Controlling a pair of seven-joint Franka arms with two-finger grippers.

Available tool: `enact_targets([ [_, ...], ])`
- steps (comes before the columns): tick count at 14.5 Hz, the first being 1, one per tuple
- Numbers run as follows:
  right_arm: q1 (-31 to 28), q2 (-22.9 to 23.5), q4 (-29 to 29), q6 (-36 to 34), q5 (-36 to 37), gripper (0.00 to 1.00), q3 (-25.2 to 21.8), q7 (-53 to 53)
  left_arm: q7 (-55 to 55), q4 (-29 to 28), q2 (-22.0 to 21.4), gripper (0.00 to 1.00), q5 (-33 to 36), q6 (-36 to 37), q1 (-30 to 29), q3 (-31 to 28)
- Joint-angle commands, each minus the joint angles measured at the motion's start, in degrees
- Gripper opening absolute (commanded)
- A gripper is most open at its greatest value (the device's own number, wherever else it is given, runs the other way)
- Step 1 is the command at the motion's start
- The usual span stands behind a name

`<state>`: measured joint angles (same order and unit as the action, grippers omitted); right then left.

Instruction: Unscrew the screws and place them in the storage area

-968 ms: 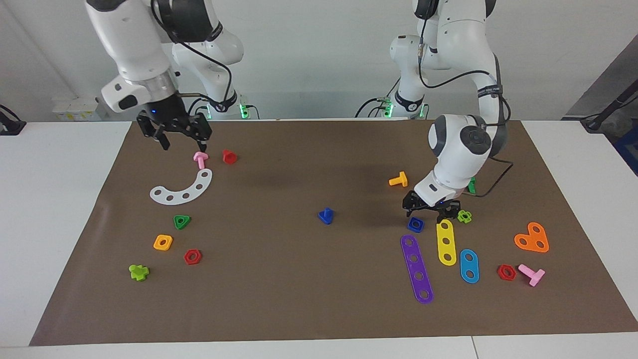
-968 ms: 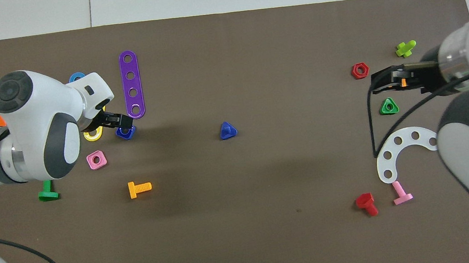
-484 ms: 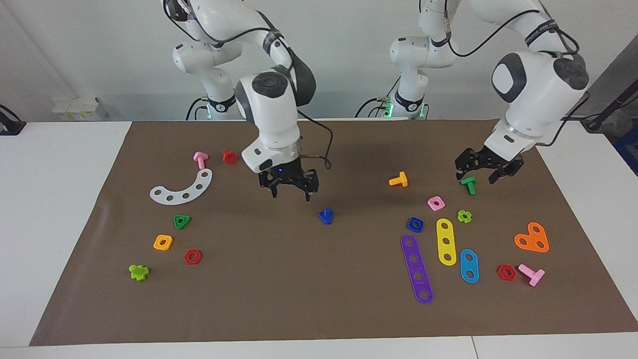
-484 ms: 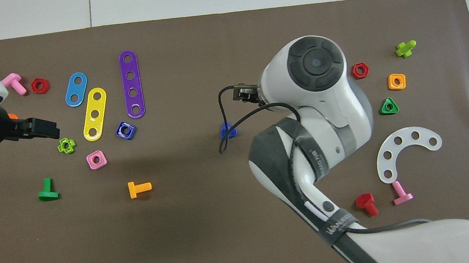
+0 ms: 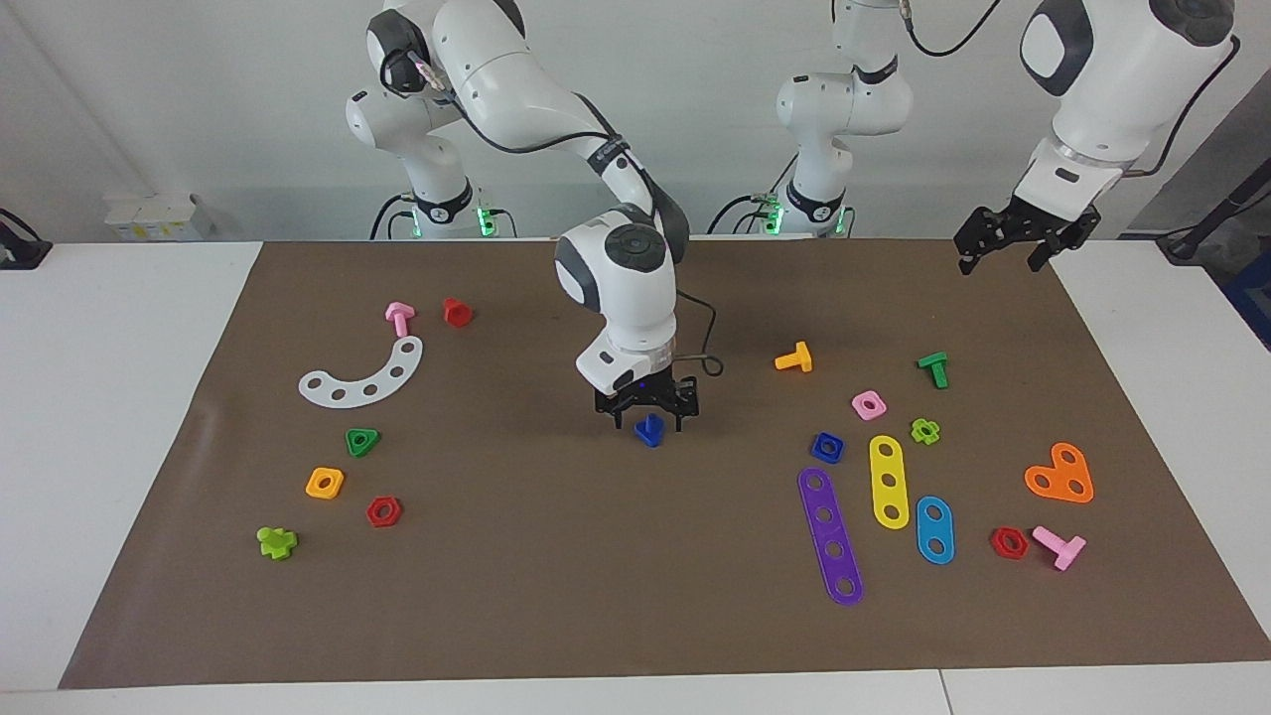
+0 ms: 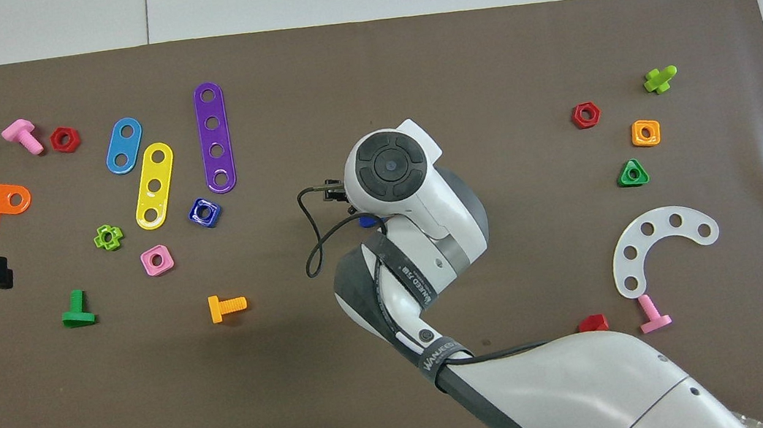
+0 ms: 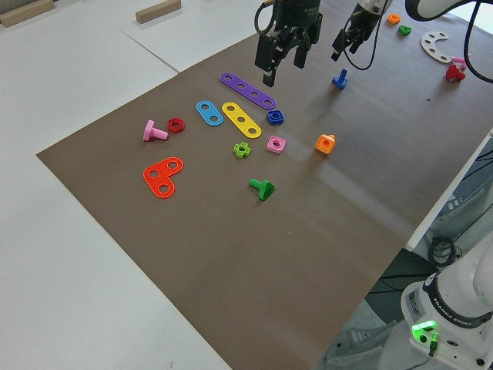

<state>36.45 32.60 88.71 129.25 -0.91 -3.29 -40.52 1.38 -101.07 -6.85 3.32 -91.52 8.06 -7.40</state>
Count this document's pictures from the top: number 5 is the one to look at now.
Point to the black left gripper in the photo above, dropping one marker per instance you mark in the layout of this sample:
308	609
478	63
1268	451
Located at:
1053	220

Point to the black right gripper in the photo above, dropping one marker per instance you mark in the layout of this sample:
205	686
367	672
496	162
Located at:
650	394

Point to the blue plastic bolt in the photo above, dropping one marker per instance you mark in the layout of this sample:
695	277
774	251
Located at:
650	434

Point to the blue square plastic nut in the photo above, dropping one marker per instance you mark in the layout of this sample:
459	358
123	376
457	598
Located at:
817	455

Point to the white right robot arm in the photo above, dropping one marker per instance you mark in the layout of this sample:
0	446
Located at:
616	288

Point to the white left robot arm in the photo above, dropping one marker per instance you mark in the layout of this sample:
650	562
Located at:
844	109

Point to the green plastic bolt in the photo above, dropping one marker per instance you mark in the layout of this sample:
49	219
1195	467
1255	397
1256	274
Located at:
933	362

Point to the yellow plastic bolt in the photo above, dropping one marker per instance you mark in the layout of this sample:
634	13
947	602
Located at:
802	357

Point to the brown table mat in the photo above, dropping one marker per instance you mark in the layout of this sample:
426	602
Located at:
596	576

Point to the green cross-shaped plastic nut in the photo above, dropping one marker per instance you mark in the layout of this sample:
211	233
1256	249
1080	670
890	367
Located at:
917	427

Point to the purple four-hole plastic strip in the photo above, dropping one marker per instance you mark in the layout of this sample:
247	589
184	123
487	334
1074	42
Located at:
829	533

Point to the red plastic bolt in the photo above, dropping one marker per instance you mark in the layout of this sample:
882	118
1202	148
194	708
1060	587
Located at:
457	314

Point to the pink square plastic nut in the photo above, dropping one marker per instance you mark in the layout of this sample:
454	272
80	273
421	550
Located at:
880	411

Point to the orange three-hole plastic plate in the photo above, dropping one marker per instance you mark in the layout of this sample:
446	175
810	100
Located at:
1060	477

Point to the yellow three-hole plastic strip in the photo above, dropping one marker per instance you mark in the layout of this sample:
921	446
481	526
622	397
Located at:
888	467

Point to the blue bin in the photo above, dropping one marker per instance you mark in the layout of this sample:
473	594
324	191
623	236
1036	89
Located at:
1253	308

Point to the white curved five-hole strip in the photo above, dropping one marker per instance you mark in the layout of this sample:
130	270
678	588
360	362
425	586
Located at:
383	381

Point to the pink plastic bolt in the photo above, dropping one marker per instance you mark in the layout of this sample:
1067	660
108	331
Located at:
399	316
1062	548

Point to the red hexagonal plastic nut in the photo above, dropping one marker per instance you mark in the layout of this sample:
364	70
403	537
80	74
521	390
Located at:
372	512
997	543

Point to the green triangular plastic nut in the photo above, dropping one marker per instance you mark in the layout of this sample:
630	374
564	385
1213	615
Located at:
352	437

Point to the blue two-hole plastic strip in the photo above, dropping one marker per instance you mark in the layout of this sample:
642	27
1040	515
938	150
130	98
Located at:
934	530

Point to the orange square plastic nut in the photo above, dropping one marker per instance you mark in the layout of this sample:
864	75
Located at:
313	491

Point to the lime cross-head plastic bolt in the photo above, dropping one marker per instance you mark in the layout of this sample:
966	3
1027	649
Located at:
276	544

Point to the white box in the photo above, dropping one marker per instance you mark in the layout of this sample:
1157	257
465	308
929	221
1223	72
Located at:
154	218

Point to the black clamp mount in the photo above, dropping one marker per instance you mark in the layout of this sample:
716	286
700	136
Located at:
20	253

